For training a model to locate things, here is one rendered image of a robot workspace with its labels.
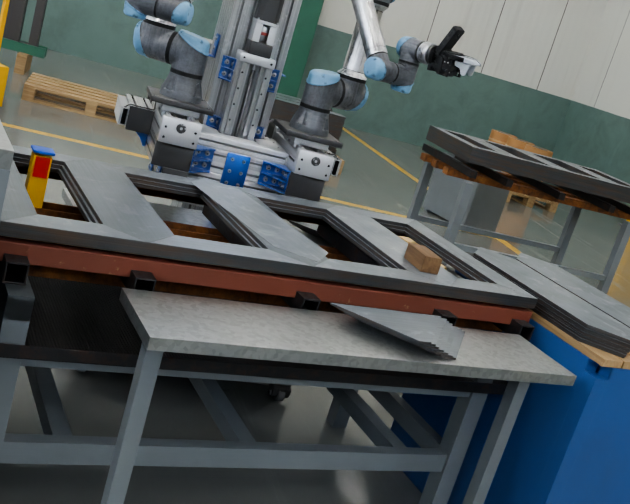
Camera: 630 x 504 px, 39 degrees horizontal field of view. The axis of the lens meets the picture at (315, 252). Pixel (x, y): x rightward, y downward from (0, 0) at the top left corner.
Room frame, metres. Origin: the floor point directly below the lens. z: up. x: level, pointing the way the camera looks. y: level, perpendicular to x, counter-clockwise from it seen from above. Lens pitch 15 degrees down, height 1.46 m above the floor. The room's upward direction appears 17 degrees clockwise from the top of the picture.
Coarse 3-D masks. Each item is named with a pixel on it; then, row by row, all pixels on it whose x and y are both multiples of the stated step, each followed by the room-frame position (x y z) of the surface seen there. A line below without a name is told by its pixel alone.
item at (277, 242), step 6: (270, 240) 2.33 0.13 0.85; (276, 240) 2.35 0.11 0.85; (282, 240) 2.36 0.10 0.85; (288, 240) 2.38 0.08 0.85; (294, 240) 2.40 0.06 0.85; (276, 246) 2.28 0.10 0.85; (282, 246) 2.30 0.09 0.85; (288, 246) 2.32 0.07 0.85; (294, 246) 2.34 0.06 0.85; (300, 246) 2.36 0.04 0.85; (306, 246) 2.38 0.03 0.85; (312, 246) 2.40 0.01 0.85; (318, 246) 2.42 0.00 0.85
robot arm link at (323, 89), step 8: (312, 72) 3.29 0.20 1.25; (320, 72) 3.28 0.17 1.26; (328, 72) 3.32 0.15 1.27; (312, 80) 3.27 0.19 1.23; (320, 80) 3.26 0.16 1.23; (328, 80) 3.27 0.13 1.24; (336, 80) 3.29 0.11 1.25; (304, 88) 3.31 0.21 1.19; (312, 88) 3.27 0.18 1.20; (320, 88) 3.26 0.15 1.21; (328, 88) 3.27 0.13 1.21; (336, 88) 3.30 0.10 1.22; (344, 88) 3.33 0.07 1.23; (304, 96) 3.29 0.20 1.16; (312, 96) 3.27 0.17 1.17; (320, 96) 3.26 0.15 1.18; (328, 96) 3.28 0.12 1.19; (336, 96) 3.31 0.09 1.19; (312, 104) 3.26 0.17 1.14; (320, 104) 3.27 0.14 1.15; (328, 104) 3.29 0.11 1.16; (336, 104) 3.33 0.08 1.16
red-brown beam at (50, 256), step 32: (0, 256) 1.83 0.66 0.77; (32, 256) 1.86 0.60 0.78; (64, 256) 1.89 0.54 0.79; (96, 256) 1.93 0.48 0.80; (128, 256) 1.98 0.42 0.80; (224, 288) 2.09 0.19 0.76; (256, 288) 2.13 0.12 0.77; (288, 288) 2.18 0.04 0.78; (320, 288) 2.22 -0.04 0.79; (352, 288) 2.27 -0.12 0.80; (384, 288) 2.35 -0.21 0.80; (480, 320) 2.49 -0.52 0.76
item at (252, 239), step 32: (192, 192) 2.70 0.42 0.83; (0, 224) 1.82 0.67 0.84; (384, 224) 3.05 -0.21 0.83; (160, 256) 2.00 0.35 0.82; (192, 256) 2.04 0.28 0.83; (224, 256) 2.08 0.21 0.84; (288, 256) 2.23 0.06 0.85; (384, 256) 2.57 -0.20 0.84; (448, 256) 2.85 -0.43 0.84; (416, 288) 2.37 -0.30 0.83; (448, 288) 2.42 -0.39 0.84
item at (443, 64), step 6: (432, 48) 3.13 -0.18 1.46; (426, 54) 3.14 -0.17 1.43; (432, 54) 3.14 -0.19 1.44; (444, 54) 3.08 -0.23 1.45; (456, 54) 3.07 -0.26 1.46; (462, 54) 3.09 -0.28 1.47; (426, 60) 3.14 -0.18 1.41; (432, 60) 3.14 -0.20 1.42; (438, 60) 3.12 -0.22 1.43; (444, 60) 3.08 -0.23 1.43; (450, 60) 3.06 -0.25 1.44; (432, 66) 3.13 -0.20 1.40; (438, 66) 3.09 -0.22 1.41; (444, 66) 3.08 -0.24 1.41; (450, 66) 3.06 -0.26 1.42; (438, 72) 3.09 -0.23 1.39; (444, 72) 3.08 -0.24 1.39; (450, 72) 3.07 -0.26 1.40; (456, 72) 3.09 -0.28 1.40
